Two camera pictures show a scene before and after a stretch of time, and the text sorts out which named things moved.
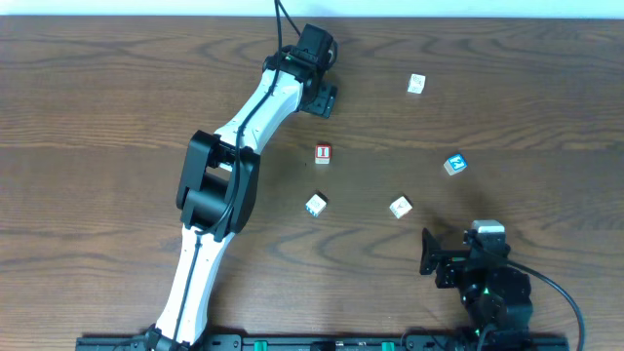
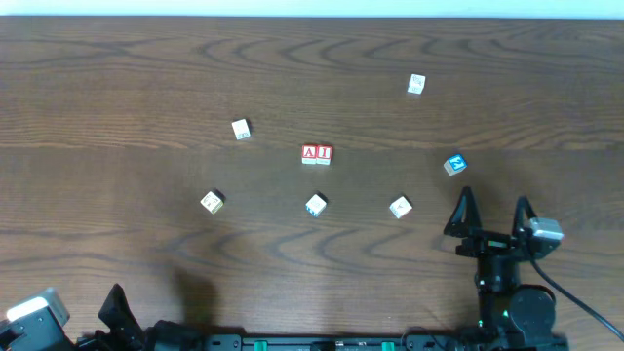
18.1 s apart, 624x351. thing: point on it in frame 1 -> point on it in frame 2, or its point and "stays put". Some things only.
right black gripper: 443,259 -> 492,242
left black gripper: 323,98 -> 115,312
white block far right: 416,84 stays put
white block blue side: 316,205 stays put
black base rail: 322,342 stays put
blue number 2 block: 454,164 stays put
